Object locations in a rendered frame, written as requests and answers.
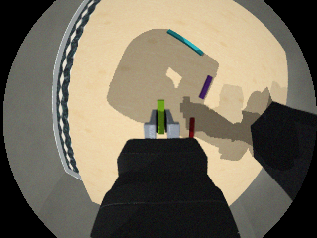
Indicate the lime green rod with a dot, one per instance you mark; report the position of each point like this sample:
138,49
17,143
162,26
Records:
161,117

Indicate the purple rod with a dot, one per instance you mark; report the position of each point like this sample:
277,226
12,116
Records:
205,87

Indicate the turquoise rod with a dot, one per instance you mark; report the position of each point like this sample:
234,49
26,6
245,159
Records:
179,37

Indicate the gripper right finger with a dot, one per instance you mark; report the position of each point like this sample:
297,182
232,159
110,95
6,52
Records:
172,128

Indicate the dark red rod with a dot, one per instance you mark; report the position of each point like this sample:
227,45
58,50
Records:
191,127

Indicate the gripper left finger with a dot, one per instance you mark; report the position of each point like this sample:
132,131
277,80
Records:
151,127

